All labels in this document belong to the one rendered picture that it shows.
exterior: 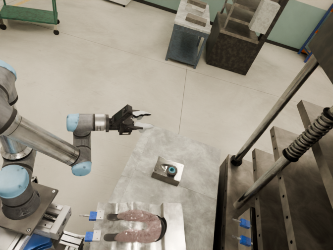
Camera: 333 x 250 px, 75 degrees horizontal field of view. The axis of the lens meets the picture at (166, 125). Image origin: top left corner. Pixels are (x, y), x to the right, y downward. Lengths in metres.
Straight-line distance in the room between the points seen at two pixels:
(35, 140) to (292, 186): 1.21
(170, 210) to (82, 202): 1.18
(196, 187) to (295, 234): 0.71
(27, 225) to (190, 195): 0.97
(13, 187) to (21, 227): 0.23
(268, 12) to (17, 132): 4.35
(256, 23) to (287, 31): 3.68
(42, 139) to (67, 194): 1.62
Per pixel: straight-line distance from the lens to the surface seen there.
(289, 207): 1.27
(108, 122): 0.95
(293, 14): 8.14
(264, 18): 4.66
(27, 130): 0.81
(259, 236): 1.46
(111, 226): 1.36
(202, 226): 1.55
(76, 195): 2.40
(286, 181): 1.37
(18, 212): 1.19
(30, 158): 1.14
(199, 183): 1.69
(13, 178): 1.06
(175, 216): 1.39
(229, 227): 1.65
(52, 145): 0.86
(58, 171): 2.56
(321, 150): 1.26
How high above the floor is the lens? 2.14
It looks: 43 degrees down
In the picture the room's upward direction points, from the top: 19 degrees clockwise
